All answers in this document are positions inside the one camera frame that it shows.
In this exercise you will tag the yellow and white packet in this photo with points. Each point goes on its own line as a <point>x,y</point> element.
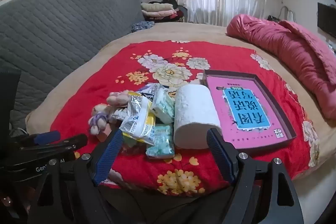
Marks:
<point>139,119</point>

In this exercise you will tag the pink printed box tray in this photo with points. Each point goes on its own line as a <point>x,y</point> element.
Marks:
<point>246,108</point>

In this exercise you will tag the green floral tissue pack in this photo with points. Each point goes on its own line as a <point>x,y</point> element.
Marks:
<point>162,106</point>

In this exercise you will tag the stack of folded clothes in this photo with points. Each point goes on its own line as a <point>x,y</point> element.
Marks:
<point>157,11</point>

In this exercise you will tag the clear packet with blue print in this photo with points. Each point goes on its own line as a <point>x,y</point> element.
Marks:
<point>149,91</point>

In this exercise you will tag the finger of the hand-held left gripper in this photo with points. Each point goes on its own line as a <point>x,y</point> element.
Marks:
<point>76,140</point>
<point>47,137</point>

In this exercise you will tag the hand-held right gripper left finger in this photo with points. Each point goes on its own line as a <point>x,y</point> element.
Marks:
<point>109,155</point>

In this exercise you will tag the pink quilt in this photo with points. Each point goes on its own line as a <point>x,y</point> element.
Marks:
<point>288,50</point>

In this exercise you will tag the blue patterned cloth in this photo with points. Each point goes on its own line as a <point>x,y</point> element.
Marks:
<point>143,26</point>

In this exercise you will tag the teal floral tissue pack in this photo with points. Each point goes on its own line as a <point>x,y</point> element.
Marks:
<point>160,141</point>

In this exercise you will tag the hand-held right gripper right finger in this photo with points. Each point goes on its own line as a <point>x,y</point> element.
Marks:
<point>219,155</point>

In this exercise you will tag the teddy bear with purple ribbon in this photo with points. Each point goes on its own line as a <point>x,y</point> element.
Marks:
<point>99,116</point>

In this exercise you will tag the white toilet paper roll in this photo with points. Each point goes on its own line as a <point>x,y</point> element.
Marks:
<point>194,113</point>

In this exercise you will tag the black wall television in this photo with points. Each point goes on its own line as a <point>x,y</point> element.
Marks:
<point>327,19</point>

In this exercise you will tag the grey quilted headboard cover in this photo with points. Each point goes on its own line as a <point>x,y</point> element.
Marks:
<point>57,29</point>

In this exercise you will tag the red floral blanket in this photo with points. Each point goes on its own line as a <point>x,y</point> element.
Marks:
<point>162,56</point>

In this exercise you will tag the black garment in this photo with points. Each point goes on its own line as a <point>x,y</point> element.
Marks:
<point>168,0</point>

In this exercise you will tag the beige bed sheet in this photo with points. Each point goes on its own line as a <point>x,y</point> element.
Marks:
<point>183,31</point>

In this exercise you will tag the white floral scrunchie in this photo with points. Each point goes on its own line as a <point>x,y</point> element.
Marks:
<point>117,113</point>

